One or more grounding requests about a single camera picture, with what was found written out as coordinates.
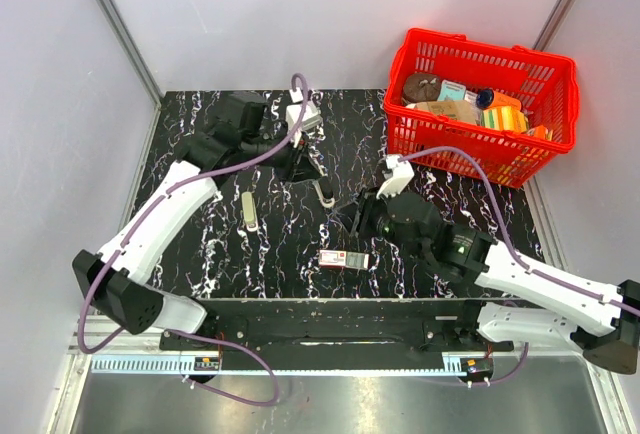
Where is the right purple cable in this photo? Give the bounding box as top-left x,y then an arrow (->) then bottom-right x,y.
399,146 -> 640,387

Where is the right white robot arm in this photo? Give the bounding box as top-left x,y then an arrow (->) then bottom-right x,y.
337,189 -> 639,375

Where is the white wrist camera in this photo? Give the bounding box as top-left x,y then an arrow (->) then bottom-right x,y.
376,154 -> 414,199
284,88 -> 324,148

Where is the brown round object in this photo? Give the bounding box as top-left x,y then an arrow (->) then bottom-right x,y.
402,72 -> 442,105

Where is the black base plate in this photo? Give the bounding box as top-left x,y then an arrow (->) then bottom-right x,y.
159,298 -> 514,373

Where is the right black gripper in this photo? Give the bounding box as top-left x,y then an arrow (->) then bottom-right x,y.
333,183 -> 427,262

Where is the purple cable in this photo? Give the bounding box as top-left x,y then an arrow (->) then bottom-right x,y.
399,146 -> 640,387
78,72 -> 314,408

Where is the blue capped orange bottle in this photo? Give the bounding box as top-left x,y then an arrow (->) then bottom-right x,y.
476,88 -> 522,110

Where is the aluminium rail frame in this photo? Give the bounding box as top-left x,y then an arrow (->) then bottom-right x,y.
67,316 -> 614,375

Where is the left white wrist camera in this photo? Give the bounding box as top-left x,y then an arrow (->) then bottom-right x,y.
284,88 -> 324,148

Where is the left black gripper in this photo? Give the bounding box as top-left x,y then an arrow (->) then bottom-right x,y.
242,122 -> 323,185

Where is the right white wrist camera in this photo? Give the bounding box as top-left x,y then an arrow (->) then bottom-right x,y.
376,154 -> 414,199

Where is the red plastic basket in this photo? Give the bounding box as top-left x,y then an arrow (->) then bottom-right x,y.
384,28 -> 580,188

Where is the teal small box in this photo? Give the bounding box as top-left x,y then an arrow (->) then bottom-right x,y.
437,80 -> 467,101

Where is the brown cardboard package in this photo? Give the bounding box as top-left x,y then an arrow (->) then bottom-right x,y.
406,100 -> 483,125

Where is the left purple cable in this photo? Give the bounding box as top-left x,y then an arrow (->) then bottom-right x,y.
78,72 -> 314,408

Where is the yellow green sponge pack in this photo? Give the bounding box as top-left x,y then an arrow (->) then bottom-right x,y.
483,106 -> 529,133

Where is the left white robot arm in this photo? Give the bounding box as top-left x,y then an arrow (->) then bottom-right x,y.
72,92 -> 335,350

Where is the orange small box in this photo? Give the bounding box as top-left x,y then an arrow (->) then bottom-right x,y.
524,125 -> 553,141

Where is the beige stapler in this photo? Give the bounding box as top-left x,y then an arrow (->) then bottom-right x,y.
241,191 -> 259,232

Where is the red white staple box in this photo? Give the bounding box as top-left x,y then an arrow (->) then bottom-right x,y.
318,250 -> 369,270

